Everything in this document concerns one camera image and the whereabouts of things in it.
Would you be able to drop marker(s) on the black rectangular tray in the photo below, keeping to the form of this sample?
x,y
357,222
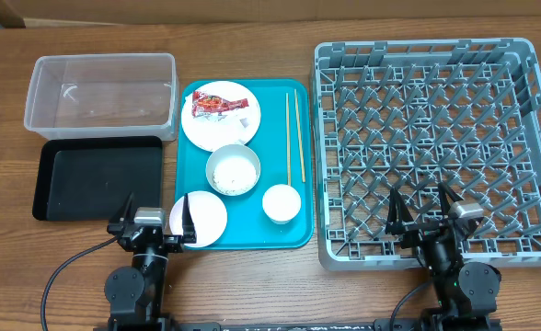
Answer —
x,y
90,179

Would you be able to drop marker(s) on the teal serving tray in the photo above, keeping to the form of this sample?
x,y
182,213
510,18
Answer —
x,y
248,227

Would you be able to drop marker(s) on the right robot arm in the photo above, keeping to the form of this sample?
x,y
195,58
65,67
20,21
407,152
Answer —
x,y
466,291

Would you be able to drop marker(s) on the grey bowl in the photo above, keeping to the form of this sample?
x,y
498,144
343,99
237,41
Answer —
x,y
231,150

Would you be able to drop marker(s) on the cardboard backdrop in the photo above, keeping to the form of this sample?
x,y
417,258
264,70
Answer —
x,y
14,13

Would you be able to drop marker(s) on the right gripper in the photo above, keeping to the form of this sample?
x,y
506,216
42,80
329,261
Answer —
x,y
426,231

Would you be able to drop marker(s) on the red snack wrapper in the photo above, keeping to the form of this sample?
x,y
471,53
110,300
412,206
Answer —
x,y
204,104

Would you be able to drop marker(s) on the uncooked rice pile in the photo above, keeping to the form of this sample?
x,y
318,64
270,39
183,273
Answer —
x,y
234,176

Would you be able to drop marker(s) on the small white plate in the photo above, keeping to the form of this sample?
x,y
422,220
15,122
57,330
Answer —
x,y
209,216

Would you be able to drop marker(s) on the clear plastic waste bin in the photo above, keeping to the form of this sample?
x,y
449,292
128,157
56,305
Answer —
x,y
103,95

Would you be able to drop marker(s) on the white napkin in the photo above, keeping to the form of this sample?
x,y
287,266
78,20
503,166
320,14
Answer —
x,y
231,126

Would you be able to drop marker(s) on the white cup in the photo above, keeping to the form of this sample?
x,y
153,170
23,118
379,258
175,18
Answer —
x,y
281,203

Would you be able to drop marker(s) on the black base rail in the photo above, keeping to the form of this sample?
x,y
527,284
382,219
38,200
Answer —
x,y
383,324

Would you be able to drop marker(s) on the grey dishwasher rack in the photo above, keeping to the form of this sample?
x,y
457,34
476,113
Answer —
x,y
411,114

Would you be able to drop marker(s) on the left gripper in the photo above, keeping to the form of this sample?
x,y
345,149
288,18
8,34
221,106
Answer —
x,y
177,241

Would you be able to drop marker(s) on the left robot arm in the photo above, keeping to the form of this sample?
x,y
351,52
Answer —
x,y
135,292

